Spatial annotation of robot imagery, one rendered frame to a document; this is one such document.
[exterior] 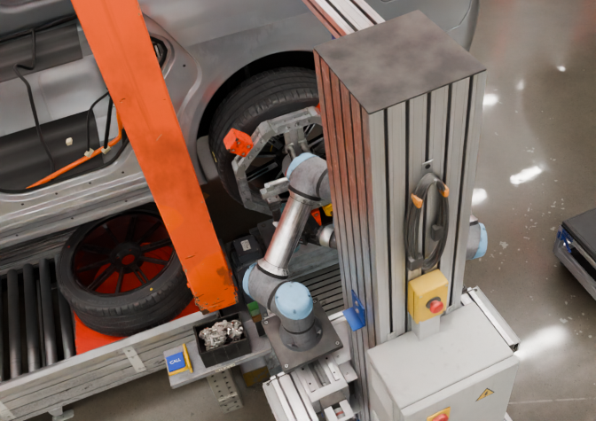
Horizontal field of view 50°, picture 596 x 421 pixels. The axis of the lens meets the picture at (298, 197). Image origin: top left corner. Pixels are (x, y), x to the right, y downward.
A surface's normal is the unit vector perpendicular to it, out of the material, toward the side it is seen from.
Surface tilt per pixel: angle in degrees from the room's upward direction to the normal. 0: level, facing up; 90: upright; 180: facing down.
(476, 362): 0
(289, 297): 8
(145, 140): 90
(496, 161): 0
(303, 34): 90
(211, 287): 90
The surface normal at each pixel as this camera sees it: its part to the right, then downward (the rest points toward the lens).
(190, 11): 0.31, 0.55
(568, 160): -0.12, -0.68
